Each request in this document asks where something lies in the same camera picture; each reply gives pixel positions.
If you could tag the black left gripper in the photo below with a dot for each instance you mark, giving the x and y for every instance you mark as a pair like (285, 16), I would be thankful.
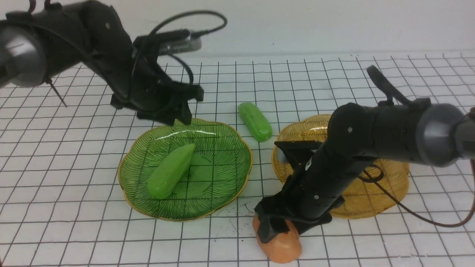
(155, 96)

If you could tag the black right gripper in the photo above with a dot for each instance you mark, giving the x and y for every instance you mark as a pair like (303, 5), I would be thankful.
(308, 194)

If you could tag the orange toy potato front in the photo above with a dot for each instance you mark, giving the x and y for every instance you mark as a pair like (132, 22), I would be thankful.
(285, 247)

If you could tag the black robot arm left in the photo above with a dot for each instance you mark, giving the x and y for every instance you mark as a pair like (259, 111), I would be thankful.
(37, 46)

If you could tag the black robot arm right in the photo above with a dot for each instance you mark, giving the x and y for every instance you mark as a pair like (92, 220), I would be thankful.
(418, 133)

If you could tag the green glass plate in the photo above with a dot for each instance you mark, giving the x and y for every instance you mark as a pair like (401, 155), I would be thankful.
(218, 173)

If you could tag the amber glass plate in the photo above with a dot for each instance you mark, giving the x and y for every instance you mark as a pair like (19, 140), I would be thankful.
(362, 200)

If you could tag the small green toy cucumber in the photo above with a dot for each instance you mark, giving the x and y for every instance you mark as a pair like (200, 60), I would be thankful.
(255, 121)

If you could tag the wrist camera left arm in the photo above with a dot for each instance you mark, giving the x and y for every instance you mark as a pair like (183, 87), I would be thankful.
(168, 43)

